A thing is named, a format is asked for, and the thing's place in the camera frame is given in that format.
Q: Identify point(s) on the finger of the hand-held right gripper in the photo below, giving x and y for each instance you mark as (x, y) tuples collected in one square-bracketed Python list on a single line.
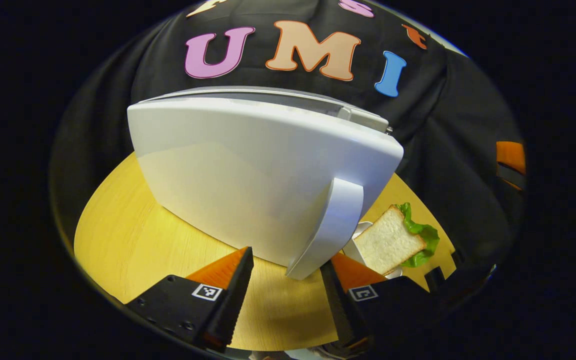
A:
[(510, 155)]

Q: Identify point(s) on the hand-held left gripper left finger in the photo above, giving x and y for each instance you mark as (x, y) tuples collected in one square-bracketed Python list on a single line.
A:
[(233, 300)]

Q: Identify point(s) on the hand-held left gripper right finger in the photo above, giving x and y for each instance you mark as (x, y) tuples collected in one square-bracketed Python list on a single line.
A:
[(340, 310)]

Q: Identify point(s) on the bread sandwich with lettuce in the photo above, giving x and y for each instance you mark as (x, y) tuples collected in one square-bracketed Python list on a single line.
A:
[(388, 240)]

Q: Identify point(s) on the white microwave oven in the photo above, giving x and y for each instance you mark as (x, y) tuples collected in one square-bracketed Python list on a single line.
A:
[(248, 175)]

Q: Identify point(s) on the white plastic tray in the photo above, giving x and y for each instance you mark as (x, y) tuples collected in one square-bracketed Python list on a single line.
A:
[(355, 247)]

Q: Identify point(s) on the black backdrop cloth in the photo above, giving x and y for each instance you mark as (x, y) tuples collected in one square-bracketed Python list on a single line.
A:
[(443, 125)]

